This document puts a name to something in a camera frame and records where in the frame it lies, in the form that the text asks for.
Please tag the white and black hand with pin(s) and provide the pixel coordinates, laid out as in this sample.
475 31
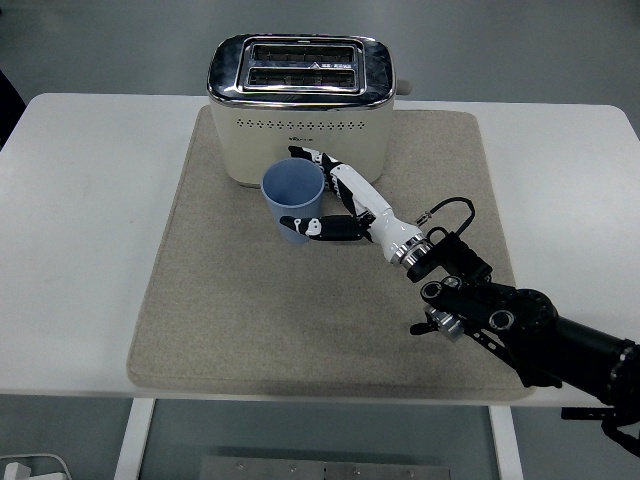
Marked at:
370 200

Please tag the light blue ribbed cup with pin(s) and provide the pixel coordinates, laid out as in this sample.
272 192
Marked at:
292 210

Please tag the cream and chrome toaster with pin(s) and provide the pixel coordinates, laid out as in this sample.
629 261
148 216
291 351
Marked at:
300 120

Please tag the beige fabric mat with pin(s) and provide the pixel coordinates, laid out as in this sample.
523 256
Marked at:
250 310

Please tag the grey metal plate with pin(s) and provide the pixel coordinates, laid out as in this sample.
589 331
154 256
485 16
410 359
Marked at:
325 470

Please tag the white table leg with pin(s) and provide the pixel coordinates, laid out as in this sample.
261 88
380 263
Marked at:
134 440
506 445

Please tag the black table control panel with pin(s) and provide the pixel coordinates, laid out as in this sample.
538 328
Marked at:
580 413

